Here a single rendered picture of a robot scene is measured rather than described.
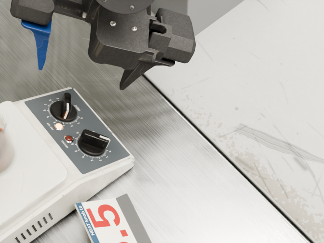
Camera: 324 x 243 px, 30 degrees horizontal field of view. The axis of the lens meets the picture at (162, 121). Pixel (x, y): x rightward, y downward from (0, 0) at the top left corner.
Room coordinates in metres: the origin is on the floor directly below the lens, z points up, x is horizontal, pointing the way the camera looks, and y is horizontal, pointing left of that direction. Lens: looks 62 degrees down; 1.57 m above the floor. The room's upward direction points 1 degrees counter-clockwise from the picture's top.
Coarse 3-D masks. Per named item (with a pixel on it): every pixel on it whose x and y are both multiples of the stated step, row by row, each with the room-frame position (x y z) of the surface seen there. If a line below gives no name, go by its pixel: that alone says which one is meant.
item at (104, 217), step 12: (84, 204) 0.23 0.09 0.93; (96, 204) 0.24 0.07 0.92; (108, 204) 0.24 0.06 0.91; (96, 216) 0.22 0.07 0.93; (108, 216) 0.22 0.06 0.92; (120, 216) 0.23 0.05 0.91; (96, 228) 0.20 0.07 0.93; (108, 228) 0.21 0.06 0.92; (120, 228) 0.21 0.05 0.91; (108, 240) 0.19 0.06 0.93; (120, 240) 0.20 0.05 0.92
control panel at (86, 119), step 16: (48, 96) 0.36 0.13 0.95; (32, 112) 0.33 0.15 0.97; (48, 112) 0.34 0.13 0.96; (80, 112) 0.35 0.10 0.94; (48, 128) 0.31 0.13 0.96; (64, 128) 0.32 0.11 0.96; (80, 128) 0.32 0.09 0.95; (96, 128) 0.32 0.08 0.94; (64, 144) 0.29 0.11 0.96; (112, 144) 0.30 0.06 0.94; (80, 160) 0.27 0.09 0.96; (96, 160) 0.28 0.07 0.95; (112, 160) 0.28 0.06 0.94
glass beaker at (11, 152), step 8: (0, 112) 0.28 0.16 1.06; (0, 120) 0.28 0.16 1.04; (8, 120) 0.27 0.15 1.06; (0, 136) 0.26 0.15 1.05; (8, 136) 0.27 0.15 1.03; (0, 144) 0.25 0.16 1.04; (8, 144) 0.26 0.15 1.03; (0, 152) 0.25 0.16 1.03; (8, 152) 0.26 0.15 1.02; (16, 152) 0.27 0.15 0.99; (0, 160) 0.25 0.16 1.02; (8, 160) 0.25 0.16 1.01; (0, 168) 0.25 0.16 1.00; (8, 168) 0.25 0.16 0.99
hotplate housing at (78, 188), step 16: (80, 96) 0.38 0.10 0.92; (48, 144) 0.29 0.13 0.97; (64, 160) 0.27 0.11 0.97; (128, 160) 0.29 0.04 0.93; (80, 176) 0.25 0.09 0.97; (96, 176) 0.26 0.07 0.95; (112, 176) 0.27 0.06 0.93; (64, 192) 0.23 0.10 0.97; (80, 192) 0.24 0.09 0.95; (96, 192) 0.25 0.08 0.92; (32, 208) 0.22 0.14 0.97; (48, 208) 0.22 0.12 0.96; (64, 208) 0.23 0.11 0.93; (16, 224) 0.20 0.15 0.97; (32, 224) 0.20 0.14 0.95; (48, 224) 0.21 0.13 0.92; (0, 240) 0.18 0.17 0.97; (16, 240) 0.19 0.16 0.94; (32, 240) 0.20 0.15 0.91
